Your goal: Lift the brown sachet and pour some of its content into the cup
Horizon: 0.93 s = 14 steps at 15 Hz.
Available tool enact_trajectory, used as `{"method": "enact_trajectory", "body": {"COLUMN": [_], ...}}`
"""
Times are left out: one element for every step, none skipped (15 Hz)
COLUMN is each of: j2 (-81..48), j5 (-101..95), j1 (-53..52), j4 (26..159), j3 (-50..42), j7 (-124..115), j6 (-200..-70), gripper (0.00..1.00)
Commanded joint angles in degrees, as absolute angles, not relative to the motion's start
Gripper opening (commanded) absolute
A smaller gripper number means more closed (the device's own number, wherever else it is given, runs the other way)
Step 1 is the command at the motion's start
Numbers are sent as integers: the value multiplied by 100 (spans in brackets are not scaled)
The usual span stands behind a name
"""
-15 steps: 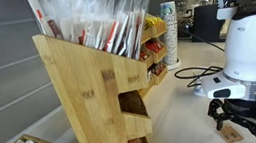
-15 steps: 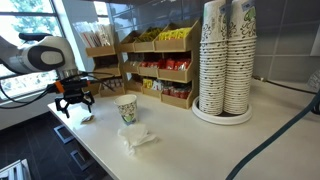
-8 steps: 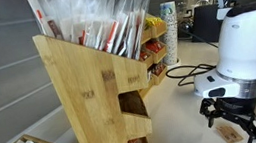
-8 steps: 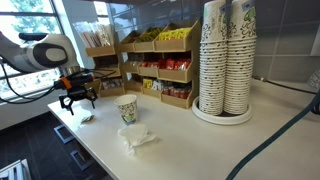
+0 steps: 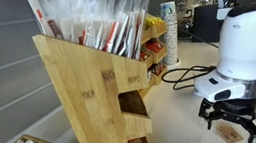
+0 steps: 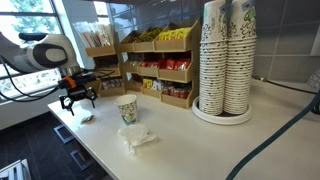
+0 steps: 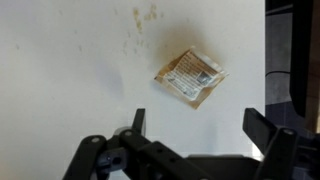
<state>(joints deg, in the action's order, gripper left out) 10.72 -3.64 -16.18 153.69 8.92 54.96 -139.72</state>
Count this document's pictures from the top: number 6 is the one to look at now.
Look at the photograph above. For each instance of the small bunch of red sachets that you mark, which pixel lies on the small bunch of red sachets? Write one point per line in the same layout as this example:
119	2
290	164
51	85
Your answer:
151	64

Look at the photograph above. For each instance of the large bunch of red sachets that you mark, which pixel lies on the large bunch of red sachets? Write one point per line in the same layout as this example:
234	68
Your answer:
178	64

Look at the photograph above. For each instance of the red sachets with dark print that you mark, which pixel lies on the red sachets with dark print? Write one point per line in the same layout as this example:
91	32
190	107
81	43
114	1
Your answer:
176	91

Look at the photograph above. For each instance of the yellow packet with dark print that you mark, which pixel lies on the yellow packet with dark print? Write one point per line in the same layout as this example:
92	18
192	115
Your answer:
147	83

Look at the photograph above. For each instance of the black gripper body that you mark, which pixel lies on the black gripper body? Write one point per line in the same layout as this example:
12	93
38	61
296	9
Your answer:
78	91

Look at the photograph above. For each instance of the printed paper cup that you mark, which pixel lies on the printed paper cup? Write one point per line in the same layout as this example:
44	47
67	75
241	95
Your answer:
126	108

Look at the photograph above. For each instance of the olive yellow sachets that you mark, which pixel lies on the olive yellow sachets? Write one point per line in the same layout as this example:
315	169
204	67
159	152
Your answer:
150	34

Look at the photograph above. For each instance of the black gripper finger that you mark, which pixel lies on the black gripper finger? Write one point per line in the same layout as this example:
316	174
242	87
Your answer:
66	101
94	98

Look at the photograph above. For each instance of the crumpled white napkin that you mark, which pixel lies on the crumpled white napkin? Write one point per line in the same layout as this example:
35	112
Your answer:
135	136

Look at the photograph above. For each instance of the bright yellow sachets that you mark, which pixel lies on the bright yellow sachets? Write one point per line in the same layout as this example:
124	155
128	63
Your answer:
175	33

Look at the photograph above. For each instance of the wrist camera with orange mount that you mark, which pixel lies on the wrist camera with orange mount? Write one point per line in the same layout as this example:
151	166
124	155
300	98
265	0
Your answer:
70	82

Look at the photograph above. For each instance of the white round cup tray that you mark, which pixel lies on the white round cup tray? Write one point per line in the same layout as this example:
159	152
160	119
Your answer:
220	119

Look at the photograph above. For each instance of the clear wrapped stirrer packets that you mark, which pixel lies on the clear wrapped stirrer packets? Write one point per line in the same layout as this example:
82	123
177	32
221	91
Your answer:
96	35

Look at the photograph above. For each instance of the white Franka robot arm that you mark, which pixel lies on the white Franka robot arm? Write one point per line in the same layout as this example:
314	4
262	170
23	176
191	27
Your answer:
30	56

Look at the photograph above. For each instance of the tall bamboo organizer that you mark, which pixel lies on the tall bamboo organizer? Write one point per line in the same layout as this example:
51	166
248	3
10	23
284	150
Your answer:
100	51

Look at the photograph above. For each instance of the white packets in rack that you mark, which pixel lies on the white packets in rack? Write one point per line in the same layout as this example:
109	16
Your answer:
157	85

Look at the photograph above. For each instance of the clear patterned object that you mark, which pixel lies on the clear patterned object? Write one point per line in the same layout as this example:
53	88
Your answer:
315	80

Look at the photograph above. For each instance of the wooden condiment bin rack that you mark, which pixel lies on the wooden condiment bin rack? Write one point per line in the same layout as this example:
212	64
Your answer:
176	45

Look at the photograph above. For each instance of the brown sachet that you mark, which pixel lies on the brown sachet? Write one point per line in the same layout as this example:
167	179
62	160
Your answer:
87	118

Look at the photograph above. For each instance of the white metal rack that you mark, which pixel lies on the white metal rack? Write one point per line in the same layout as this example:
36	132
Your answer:
13	171

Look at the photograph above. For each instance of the tall stack of paper cups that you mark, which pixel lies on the tall stack of paper cups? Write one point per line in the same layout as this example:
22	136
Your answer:
240	66
213	66

